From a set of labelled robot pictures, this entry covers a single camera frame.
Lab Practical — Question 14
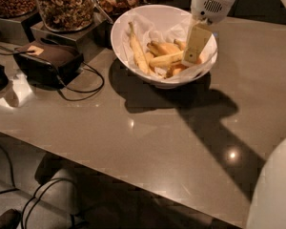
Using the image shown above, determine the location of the long left yellow banana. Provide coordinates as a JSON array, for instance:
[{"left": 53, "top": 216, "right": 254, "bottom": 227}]
[{"left": 129, "top": 22, "right": 150, "bottom": 74}]

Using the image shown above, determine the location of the right metal jar stand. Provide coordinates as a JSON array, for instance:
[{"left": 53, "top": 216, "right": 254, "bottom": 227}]
[{"left": 31, "top": 12, "right": 110, "bottom": 61}]

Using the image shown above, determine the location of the black cable on table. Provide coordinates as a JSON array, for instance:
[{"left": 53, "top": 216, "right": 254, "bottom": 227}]
[{"left": 0, "top": 38, "right": 106, "bottom": 102}]

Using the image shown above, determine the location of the white ceramic bowl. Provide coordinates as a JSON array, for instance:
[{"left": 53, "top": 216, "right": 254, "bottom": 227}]
[{"left": 111, "top": 5, "right": 217, "bottom": 89}]

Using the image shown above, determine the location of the dark object bottom left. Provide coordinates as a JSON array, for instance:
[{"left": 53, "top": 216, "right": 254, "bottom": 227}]
[{"left": 0, "top": 209, "right": 21, "bottom": 229}]

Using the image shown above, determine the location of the black floor cable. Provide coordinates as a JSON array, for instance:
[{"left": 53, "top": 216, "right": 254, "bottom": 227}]
[{"left": 0, "top": 140, "right": 87, "bottom": 229}]

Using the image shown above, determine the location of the left metal jar stand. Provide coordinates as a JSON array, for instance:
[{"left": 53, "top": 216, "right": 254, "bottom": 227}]
[{"left": 0, "top": 10, "right": 41, "bottom": 45}]

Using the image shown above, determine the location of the orange fruit in bowl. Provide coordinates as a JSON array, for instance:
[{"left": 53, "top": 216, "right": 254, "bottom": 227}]
[{"left": 171, "top": 57, "right": 202, "bottom": 76}]

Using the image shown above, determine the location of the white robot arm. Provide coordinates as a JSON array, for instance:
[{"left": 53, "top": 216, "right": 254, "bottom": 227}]
[{"left": 191, "top": 0, "right": 286, "bottom": 229}]

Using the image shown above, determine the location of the glass jar of mixed nuts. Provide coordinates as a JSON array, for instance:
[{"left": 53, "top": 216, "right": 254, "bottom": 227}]
[{"left": 36, "top": 0, "right": 94, "bottom": 32}]

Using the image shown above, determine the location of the metal jar stand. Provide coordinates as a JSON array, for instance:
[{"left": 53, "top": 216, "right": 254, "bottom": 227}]
[
  {"left": 31, "top": 12, "right": 110, "bottom": 61},
  {"left": 0, "top": 10, "right": 41, "bottom": 45}
]

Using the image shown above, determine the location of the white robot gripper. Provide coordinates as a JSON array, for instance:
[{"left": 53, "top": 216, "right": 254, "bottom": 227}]
[{"left": 182, "top": 0, "right": 235, "bottom": 67}]

